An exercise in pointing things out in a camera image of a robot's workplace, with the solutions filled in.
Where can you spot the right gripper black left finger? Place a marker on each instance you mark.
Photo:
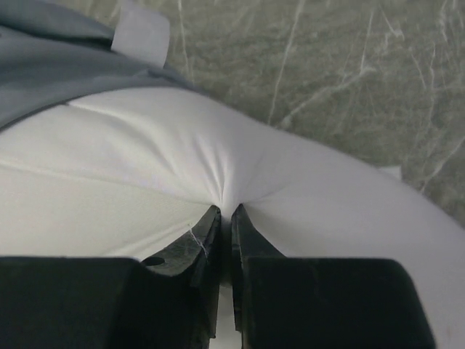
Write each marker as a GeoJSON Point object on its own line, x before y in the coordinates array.
{"type": "Point", "coordinates": [168, 300]}

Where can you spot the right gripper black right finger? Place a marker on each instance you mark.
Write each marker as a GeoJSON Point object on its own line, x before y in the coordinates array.
{"type": "Point", "coordinates": [303, 302]}

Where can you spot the white pillow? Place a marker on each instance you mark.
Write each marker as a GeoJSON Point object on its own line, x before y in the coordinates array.
{"type": "Point", "coordinates": [125, 173]}

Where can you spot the grey pillowcase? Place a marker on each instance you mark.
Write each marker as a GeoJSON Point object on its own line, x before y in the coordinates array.
{"type": "Point", "coordinates": [51, 55]}

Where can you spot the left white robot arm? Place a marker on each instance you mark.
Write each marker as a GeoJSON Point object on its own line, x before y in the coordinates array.
{"type": "Point", "coordinates": [142, 34]}

